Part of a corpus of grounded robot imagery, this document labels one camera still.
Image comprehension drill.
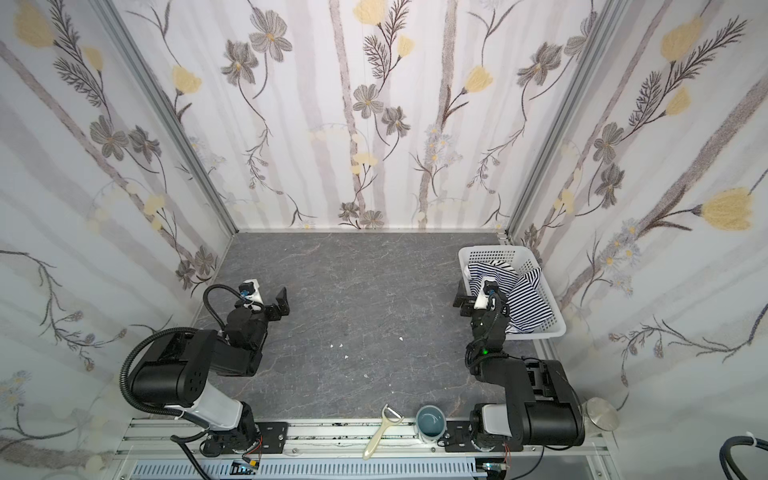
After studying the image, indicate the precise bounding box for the clear jar with metal lid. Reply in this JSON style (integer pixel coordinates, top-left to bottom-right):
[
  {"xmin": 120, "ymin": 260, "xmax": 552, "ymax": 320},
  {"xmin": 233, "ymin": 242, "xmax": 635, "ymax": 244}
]
[{"xmin": 581, "ymin": 397, "xmax": 620, "ymax": 438}]

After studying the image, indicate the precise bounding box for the blue white striped tank top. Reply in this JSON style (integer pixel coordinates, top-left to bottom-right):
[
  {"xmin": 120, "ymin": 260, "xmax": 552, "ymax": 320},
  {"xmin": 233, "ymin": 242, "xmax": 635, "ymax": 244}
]
[{"xmin": 467, "ymin": 260, "xmax": 553, "ymax": 334}]

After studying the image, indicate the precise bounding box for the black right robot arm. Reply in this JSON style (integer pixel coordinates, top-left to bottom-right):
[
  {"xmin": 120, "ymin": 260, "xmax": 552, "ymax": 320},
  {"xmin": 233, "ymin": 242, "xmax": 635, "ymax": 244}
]
[{"xmin": 441, "ymin": 290, "xmax": 586, "ymax": 452}]

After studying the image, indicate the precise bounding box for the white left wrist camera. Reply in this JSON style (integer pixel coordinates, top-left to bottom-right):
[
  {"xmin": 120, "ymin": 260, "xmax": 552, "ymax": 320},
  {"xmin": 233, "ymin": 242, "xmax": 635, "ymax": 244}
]
[{"xmin": 238, "ymin": 279, "xmax": 263, "ymax": 304}]

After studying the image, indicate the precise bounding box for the aluminium mounting rail frame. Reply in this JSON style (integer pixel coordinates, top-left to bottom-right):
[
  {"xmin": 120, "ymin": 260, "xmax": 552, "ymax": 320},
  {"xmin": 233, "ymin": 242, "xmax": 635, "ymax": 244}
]
[{"xmin": 110, "ymin": 417, "xmax": 619, "ymax": 480}]

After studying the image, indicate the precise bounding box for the black corrugated cable conduit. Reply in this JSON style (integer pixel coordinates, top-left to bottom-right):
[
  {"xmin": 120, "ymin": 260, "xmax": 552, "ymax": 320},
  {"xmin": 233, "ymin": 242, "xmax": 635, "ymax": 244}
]
[{"xmin": 118, "ymin": 326, "xmax": 199, "ymax": 418}]

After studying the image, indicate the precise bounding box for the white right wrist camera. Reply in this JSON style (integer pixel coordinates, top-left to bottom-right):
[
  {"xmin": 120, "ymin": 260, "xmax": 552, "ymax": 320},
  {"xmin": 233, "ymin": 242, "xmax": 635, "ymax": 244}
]
[{"xmin": 474, "ymin": 278, "xmax": 498, "ymax": 310}]

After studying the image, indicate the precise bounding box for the white plastic laundry basket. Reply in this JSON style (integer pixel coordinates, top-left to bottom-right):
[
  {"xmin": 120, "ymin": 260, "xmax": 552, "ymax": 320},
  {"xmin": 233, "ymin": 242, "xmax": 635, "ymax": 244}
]
[{"xmin": 458, "ymin": 244, "xmax": 568, "ymax": 341}]

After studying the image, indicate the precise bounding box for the cream vegetable peeler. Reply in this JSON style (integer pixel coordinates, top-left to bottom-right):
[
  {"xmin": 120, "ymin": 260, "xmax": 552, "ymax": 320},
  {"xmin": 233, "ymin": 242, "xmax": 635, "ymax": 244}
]
[{"xmin": 362, "ymin": 404, "xmax": 404, "ymax": 461}]

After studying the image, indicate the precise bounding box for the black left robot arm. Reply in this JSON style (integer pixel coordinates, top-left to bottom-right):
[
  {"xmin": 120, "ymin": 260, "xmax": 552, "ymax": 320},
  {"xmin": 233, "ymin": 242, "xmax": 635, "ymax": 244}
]
[{"xmin": 118, "ymin": 280, "xmax": 290, "ymax": 458}]

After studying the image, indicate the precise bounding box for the black cable bottom right corner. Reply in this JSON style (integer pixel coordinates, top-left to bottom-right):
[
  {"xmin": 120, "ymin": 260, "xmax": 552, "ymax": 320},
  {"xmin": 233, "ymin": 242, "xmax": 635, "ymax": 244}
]
[{"xmin": 718, "ymin": 434, "xmax": 768, "ymax": 480}]

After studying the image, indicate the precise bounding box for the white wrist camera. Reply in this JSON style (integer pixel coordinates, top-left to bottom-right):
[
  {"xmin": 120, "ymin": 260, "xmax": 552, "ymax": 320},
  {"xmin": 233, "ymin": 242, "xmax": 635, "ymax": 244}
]
[
  {"xmin": 474, "ymin": 278, "xmax": 498, "ymax": 310},
  {"xmin": 238, "ymin": 279, "xmax": 263, "ymax": 304}
]

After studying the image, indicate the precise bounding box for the teal ceramic mug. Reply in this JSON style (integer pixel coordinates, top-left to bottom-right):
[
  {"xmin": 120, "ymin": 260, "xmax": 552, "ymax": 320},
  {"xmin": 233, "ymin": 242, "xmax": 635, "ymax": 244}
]
[{"xmin": 414, "ymin": 405, "xmax": 447, "ymax": 444}]

